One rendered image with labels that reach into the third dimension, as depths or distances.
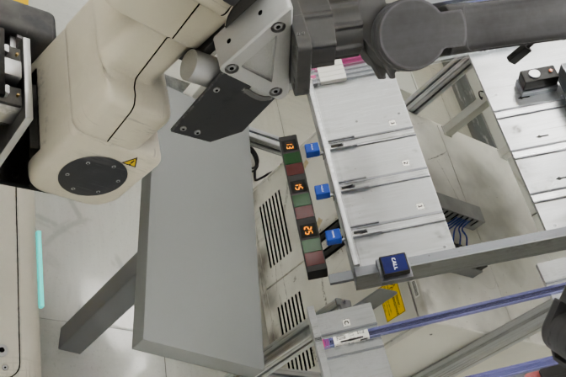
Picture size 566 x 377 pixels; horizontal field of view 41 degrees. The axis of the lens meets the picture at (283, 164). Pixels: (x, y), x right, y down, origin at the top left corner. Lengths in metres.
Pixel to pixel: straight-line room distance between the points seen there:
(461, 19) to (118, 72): 0.48
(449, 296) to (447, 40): 1.07
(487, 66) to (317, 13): 1.01
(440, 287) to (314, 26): 1.11
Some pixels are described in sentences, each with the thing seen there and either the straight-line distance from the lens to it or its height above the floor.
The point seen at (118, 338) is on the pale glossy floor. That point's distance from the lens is 1.97.
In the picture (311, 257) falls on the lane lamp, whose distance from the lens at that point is 1.49.
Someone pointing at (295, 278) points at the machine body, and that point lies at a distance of 2.10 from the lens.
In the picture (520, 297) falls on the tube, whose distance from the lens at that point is 1.35.
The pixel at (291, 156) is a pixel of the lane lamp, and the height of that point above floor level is 0.66.
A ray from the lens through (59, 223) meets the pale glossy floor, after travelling 2.06.
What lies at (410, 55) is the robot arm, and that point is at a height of 1.26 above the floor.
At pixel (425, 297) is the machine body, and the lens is 1.76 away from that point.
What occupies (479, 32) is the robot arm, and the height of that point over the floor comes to 1.30.
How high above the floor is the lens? 1.58
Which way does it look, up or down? 35 degrees down
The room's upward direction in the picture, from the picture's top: 47 degrees clockwise
